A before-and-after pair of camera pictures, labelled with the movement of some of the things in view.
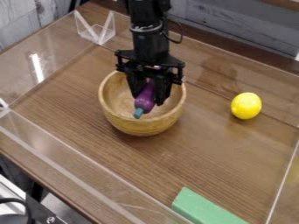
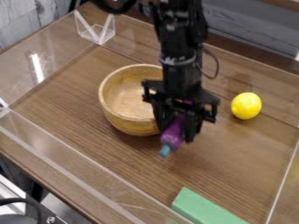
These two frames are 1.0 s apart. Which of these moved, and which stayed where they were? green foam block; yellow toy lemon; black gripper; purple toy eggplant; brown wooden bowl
Moved: purple toy eggplant; black gripper
Stayed: brown wooden bowl; green foam block; yellow toy lemon
